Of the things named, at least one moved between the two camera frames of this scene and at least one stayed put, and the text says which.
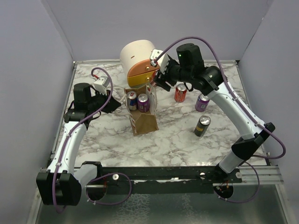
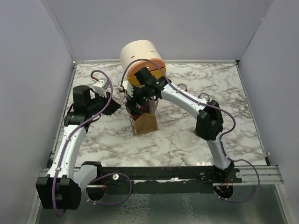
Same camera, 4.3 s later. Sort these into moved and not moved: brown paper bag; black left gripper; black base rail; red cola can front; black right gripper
Moved: black right gripper; red cola can front
Not moved: brown paper bag; black left gripper; black base rail
